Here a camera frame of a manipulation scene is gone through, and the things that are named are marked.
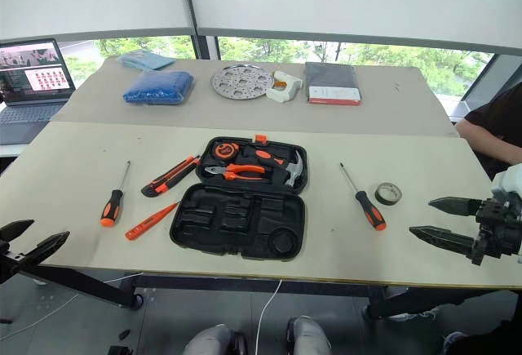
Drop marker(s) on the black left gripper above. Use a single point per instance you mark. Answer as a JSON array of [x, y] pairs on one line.
[[6, 261]]

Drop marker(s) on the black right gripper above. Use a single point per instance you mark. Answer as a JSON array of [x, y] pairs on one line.
[[499, 230]]

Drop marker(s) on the dark electrical tape roll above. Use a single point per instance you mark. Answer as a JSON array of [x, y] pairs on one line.
[[381, 198]]

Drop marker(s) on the orange black screwdriver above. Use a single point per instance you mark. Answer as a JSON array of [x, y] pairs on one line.
[[369, 210], [112, 208]]

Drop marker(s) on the orange tester pen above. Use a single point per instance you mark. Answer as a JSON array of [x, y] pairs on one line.
[[149, 222]]

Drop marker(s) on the orange black utility knife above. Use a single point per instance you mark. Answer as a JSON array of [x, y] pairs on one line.
[[169, 177]]

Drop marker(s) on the black tool case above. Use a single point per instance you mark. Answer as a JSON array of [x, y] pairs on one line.
[[244, 226]]

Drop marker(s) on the grey sneaker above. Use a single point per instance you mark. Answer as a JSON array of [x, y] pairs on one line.
[[414, 314], [452, 343]]

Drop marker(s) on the person in black shirt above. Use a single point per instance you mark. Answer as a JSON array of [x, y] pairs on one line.
[[499, 126]]

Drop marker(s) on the open grey laptop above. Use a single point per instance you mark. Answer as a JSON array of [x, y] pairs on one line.
[[32, 69]]

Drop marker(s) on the grey rounded shell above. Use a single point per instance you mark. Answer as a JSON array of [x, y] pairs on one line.
[[308, 336], [212, 340]]

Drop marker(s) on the dark blue plastic bag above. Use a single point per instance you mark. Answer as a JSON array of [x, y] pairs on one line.
[[159, 87]]

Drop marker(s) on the orange black tape measure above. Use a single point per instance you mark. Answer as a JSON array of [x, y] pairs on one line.
[[225, 152]]

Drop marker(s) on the light blue cloth packet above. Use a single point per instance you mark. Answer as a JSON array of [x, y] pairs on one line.
[[147, 60]]

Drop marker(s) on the white glue gun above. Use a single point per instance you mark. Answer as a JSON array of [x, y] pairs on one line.
[[283, 90]]

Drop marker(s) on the perforated round metal plate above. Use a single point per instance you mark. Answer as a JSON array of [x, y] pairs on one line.
[[240, 81]]

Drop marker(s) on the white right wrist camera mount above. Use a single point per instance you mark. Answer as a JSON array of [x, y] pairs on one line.
[[507, 183]]

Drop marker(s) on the black table frame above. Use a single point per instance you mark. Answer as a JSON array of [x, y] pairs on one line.
[[204, 283]]

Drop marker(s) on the dark window post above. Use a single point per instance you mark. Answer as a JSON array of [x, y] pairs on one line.
[[202, 45]]

